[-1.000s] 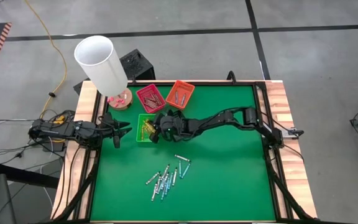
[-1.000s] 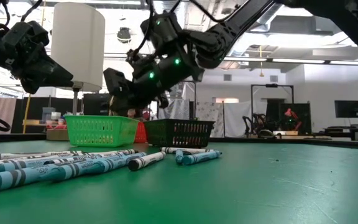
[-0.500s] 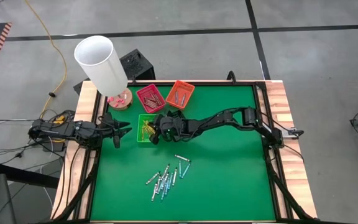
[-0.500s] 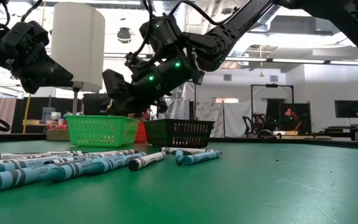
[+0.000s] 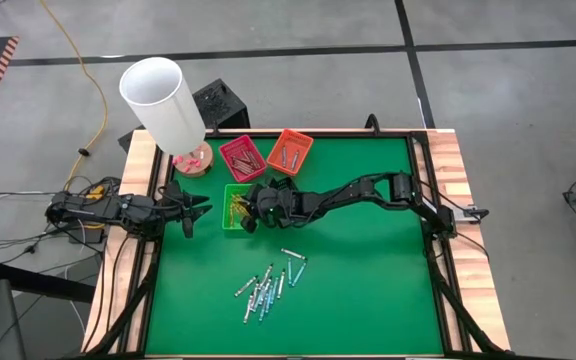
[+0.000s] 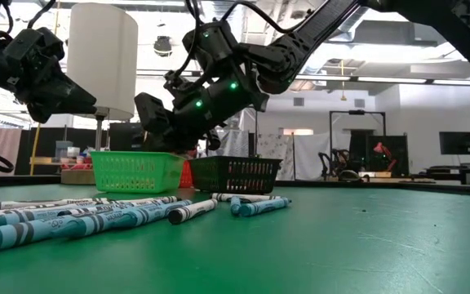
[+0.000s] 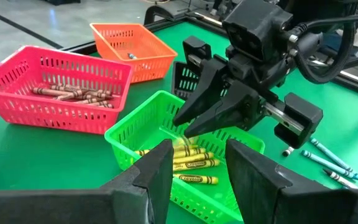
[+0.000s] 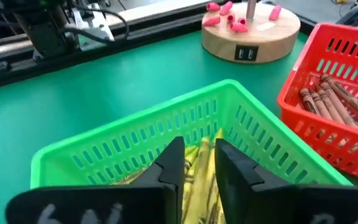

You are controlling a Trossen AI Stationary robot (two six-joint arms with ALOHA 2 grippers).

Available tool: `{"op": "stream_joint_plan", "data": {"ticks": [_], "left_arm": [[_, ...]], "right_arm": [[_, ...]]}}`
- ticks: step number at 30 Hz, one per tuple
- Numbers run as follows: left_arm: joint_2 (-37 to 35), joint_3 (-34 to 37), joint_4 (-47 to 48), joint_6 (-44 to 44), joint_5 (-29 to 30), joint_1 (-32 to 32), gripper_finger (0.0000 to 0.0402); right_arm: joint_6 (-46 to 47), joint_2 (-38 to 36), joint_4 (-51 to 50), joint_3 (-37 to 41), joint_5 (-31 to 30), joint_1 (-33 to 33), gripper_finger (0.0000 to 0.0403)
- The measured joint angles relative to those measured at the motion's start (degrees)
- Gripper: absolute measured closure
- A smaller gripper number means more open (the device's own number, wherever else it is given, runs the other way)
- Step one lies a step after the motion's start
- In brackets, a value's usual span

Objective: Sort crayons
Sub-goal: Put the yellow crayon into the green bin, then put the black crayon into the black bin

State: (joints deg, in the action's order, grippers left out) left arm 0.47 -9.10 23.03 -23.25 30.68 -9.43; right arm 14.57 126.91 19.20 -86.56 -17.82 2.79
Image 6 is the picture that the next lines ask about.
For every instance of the black backdrop panel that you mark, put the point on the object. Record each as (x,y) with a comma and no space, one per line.
(400,147)

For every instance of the yellow pole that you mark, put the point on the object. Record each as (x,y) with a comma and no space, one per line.
(35,151)

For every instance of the wooden shelf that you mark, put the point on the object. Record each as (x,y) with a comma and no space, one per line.
(45,161)

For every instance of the grey container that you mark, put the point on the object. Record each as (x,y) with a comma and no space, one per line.
(63,149)

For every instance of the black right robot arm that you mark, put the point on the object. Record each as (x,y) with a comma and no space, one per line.
(422,16)

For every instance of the wall air vent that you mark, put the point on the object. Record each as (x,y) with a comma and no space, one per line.
(359,103)
(298,101)

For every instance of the black aluminium table frame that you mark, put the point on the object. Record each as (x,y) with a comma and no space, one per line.
(382,187)

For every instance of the patterned white cloth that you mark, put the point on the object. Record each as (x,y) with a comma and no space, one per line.
(278,149)

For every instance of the green table mat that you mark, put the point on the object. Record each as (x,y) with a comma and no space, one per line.
(341,253)

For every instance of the black plastic basket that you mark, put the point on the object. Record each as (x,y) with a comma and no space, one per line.
(235,175)

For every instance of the white shade table lamp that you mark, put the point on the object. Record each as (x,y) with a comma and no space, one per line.
(102,61)

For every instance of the white curtain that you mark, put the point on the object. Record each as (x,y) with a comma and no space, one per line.
(308,155)

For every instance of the blue crayon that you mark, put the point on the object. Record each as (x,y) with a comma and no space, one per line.
(14,239)
(14,218)
(125,218)
(265,206)
(235,206)

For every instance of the black desk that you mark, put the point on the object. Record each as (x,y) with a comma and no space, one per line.
(447,169)

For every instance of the grey cloth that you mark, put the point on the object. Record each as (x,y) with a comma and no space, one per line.
(237,143)

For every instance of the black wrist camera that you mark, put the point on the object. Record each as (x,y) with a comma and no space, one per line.
(151,112)
(35,47)

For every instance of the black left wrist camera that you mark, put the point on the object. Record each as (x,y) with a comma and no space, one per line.
(35,47)

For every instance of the black partition panel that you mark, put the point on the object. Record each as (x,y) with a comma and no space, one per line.
(121,139)

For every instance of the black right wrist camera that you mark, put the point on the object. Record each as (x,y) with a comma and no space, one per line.
(151,112)

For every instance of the black crayon white wrapper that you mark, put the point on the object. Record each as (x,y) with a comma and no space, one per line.
(247,197)
(194,211)
(39,204)
(145,201)

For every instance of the black round ceiling fixture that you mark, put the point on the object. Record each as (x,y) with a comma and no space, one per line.
(162,47)

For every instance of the black metal rig frame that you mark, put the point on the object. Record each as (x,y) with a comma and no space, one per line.
(357,112)

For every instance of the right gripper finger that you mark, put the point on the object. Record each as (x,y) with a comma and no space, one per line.
(169,143)

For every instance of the small pink clip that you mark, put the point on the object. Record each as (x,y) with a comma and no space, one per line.
(65,167)
(81,166)

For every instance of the red desk lamp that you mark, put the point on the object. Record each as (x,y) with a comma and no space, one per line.
(382,148)

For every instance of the black monitor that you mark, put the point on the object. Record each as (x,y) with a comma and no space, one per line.
(458,143)

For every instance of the green plastic basket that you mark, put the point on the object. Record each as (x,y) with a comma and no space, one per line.
(137,172)

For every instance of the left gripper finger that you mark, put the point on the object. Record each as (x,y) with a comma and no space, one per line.
(67,92)
(55,111)

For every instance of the red plastic basket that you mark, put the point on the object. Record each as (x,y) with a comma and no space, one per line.
(185,175)

